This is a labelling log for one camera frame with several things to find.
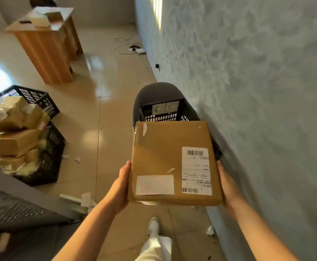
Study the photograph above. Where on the white box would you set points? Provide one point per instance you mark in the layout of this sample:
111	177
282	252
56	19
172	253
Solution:
39	19

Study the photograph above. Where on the black plastic crate with label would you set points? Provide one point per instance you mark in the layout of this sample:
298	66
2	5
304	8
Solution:
162	112

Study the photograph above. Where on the brown cardboard parcel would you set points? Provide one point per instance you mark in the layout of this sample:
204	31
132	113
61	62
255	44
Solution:
164	160

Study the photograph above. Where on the white power strip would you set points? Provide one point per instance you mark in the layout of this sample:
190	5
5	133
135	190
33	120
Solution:
140	51

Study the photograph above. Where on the person's right thumb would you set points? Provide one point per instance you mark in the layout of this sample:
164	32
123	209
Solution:
221	172

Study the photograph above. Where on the person's white trouser leg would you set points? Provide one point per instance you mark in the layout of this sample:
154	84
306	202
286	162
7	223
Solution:
155	248

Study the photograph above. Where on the open cardboard box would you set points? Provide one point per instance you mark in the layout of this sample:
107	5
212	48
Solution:
56	16

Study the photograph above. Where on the person's right hand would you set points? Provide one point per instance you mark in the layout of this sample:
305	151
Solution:
229	188

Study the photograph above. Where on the person's right forearm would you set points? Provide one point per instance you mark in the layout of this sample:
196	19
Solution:
259	233

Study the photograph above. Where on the grey table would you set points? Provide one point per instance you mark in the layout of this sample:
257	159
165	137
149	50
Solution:
25	187

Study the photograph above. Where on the person's left hand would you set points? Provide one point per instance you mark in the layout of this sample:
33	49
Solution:
118	188

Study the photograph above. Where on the person's left forearm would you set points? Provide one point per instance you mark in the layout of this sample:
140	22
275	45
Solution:
90	231

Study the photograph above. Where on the grey chair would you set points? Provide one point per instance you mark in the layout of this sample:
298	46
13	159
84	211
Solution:
155	92

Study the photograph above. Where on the black mesh basket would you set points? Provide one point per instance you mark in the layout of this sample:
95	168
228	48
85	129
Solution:
22	214

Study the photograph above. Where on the person's white shoe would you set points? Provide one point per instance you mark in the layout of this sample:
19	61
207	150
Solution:
153	226

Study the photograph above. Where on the wooden desk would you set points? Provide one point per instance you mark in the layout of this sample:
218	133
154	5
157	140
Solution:
45	51

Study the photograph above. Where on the person's left thumb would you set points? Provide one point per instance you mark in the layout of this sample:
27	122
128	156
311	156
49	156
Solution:
126	172

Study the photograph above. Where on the torn brown cardboard box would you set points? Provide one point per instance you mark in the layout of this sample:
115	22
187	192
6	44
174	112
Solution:
14	114

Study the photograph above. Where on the white packing paper pieces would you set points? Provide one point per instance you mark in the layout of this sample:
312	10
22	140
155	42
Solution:
86	200

